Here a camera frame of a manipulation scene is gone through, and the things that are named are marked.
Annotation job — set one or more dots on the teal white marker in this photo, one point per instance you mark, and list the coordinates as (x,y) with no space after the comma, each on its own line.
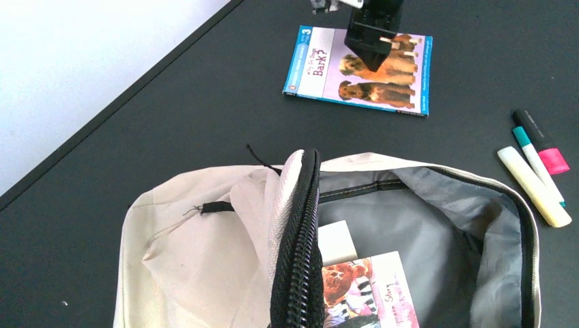
(536,163)

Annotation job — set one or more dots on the pink story book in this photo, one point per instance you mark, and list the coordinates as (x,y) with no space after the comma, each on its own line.
(368,292)

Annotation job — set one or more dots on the coffee cover book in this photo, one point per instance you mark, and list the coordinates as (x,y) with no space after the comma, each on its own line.
(336,244)

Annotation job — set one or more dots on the yellow highlighter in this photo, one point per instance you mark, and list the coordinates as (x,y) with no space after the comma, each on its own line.
(547,205)

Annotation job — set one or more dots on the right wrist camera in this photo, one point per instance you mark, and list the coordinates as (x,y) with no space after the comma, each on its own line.
(326,6)

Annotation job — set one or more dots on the pink black highlighter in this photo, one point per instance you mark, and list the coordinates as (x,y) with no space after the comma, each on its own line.
(549,154)

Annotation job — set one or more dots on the beige canvas backpack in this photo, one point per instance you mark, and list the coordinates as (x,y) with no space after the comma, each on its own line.
(237,246)

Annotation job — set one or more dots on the blue dog book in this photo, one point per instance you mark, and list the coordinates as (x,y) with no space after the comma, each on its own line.
(324,68)

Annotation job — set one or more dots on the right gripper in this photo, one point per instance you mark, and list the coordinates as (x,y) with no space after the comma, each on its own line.
(374,21)

